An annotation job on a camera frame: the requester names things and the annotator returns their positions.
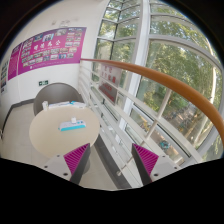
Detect white papers on table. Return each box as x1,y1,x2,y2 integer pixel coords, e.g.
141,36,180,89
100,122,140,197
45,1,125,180
48,101,86,109

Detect large magenta wall poster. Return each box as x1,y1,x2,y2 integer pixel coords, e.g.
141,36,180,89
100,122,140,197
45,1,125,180
18,27,86,75

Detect narrow magenta wall poster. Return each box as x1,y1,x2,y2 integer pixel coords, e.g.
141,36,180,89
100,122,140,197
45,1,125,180
8,44,22,80

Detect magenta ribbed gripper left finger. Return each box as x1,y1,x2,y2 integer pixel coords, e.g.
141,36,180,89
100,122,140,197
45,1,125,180
41,143,92,186

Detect round beige table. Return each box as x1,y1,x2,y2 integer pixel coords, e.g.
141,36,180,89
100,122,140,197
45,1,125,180
29,106,100,158

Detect white metal railing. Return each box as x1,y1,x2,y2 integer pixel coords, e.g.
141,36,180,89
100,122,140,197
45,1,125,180
78,60,188,188

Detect grey curved chair back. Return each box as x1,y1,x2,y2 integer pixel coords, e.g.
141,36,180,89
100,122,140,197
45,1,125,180
33,83,84,115

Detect white charger plug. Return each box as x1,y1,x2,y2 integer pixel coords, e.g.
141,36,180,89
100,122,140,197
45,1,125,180
71,117,77,123

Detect green exit sign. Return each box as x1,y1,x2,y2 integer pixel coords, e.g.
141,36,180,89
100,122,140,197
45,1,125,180
38,80,49,86

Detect white paper cup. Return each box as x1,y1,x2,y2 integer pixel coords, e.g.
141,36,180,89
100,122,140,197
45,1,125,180
42,101,48,111

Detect orange wooden handrail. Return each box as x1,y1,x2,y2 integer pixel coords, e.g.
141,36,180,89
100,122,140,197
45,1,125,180
90,59,224,146

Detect red white notice board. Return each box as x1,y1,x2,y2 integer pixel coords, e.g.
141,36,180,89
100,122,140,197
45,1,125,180
98,64,122,104

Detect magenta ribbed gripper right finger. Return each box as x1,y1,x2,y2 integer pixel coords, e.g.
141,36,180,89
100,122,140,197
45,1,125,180
131,143,184,187

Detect white blue power strip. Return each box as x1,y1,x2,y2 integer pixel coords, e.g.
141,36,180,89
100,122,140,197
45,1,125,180
59,120,86,131

